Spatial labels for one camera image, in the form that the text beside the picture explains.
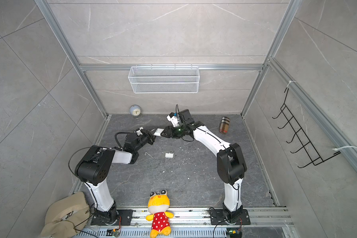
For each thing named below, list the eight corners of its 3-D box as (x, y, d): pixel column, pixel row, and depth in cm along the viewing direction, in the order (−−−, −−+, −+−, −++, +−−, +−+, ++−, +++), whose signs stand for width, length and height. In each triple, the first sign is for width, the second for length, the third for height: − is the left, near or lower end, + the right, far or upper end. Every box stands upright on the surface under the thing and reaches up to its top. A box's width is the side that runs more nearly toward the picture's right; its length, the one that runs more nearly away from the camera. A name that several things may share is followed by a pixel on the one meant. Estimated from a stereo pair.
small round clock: (131, 118, 121) (128, 109, 113) (133, 112, 125) (130, 104, 117) (140, 118, 121) (137, 109, 113) (141, 112, 125) (139, 104, 117)
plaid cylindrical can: (218, 131, 112) (219, 128, 109) (221, 119, 121) (222, 115, 118) (226, 134, 111) (228, 131, 108) (229, 121, 119) (230, 118, 116)
